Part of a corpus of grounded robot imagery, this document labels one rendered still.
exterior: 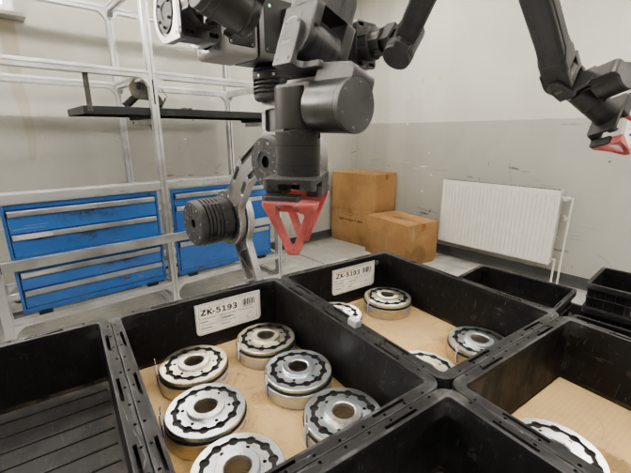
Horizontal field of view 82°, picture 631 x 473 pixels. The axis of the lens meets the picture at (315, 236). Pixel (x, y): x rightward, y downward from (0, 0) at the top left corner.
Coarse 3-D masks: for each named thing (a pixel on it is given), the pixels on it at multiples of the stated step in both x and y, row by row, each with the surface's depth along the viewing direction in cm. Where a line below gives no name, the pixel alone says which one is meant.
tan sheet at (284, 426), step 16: (240, 368) 61; (240, 384) 57; (256, 384) 57; (336, 384) 57; (160, 400) 54; (256, 400) 54; (256, 416) 51; (272, 416) 51; (288, 416) 51; (256, 432) 48; (272, 432) 48; (288, 432) 48; (288, 448) 45; (304, 448) 45; (176, 464) 43; (192, 464) 43
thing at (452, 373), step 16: (368, 256) 85; (400, 256) 85; (304, 272) 76; (432, 272) 77; (304, 288) 68; (480, 288) 68; (528, 304) 61; (544, 320) 56; (512, 336) 52; (400, 352) 48; (480, 352) 48; (496, 352) 48; (432, 368) 45; (464, 368) 45; (448, 384) 43
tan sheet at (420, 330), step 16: (352, 304) 84; (368, 320) 76; (384, 320) 76; (400, 320) 76; (416, 320) 76; (432, 320) 76; (384, 336) 70; (400, 336) 70; (416, 336) 70; (432, 336) 70; (432, 352) 65
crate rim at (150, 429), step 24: (240, 288) 68; (288, 288) 68; (144, 312) 59; (120, 336) 52; (360, 336) 52; (144, 384) 42; (432, 384) 42; (144, 408) 38; (384, 408) 38; (144, 432) 35; (336, 432) 35; (360, 432) 35; (168, 456) 32; (312, 456) 32
